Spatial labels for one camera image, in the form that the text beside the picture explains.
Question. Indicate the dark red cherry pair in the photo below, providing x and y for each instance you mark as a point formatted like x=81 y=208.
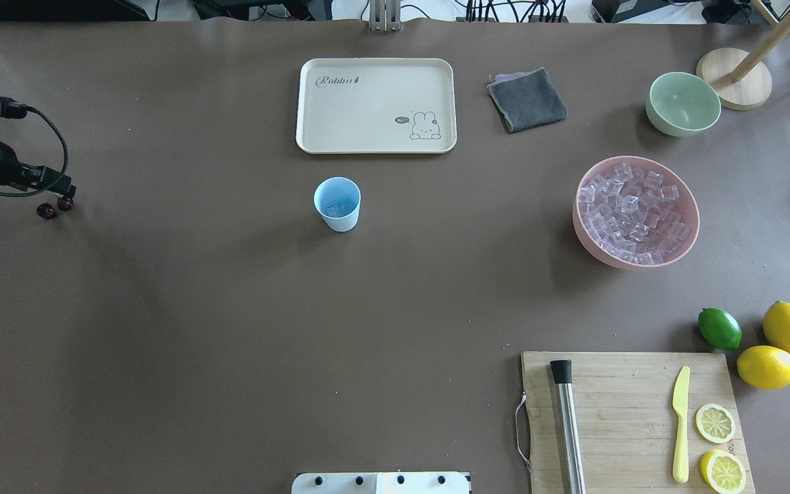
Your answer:
x=49 y=211

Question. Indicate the light blue cup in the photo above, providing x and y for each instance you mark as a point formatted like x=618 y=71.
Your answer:
x=338 y=201

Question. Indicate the pink bowl of ice cubes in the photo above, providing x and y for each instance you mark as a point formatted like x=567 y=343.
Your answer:
x=633 y=213

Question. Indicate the cream rabbit tray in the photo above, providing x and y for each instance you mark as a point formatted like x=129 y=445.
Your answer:
x=376 y=106

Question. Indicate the grey folded cloth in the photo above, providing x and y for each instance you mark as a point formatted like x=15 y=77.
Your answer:
x=526 y=99

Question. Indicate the steel muddler black tip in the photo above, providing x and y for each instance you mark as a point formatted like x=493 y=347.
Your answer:
x=562 y=374

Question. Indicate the wooden cutting board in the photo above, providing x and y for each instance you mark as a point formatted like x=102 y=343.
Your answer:
x=627 y=428

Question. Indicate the green empty bowl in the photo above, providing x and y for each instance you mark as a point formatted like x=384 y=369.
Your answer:
x=680 y=104

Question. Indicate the yellow plastic knife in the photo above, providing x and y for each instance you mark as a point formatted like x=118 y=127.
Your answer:
x=680 y=406

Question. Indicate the green lime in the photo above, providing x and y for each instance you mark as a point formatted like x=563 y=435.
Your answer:
x=720 y=329

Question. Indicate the wooden stand with round base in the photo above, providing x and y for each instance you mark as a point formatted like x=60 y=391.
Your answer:
x=739 y=78

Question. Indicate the lemon slice upper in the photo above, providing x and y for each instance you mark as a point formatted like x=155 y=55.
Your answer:
x=715 y=423

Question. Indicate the lemon slice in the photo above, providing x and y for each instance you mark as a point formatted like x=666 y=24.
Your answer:
x=715 y=423
x=723 y=472

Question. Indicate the lemon slice lower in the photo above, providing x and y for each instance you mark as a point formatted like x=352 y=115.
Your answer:
x=723 y=472

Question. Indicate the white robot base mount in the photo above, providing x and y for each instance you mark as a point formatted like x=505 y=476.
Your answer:
x=383 y=482

